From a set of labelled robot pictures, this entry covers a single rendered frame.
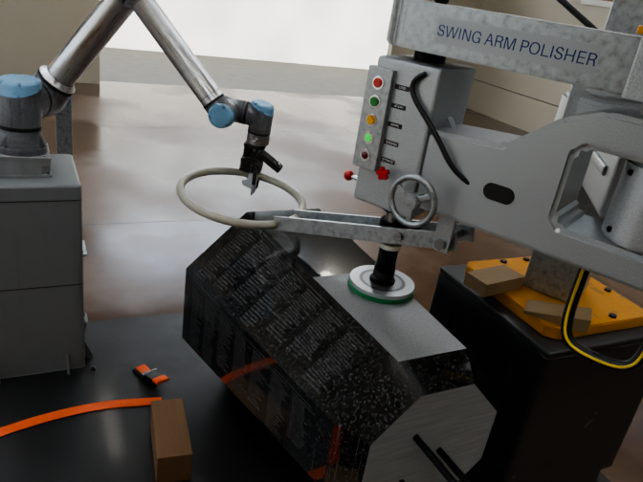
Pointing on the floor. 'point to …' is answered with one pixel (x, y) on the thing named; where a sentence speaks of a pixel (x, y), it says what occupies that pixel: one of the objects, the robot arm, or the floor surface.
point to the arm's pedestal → (42, 273)
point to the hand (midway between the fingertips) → (254, 189)
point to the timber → (170, 441)
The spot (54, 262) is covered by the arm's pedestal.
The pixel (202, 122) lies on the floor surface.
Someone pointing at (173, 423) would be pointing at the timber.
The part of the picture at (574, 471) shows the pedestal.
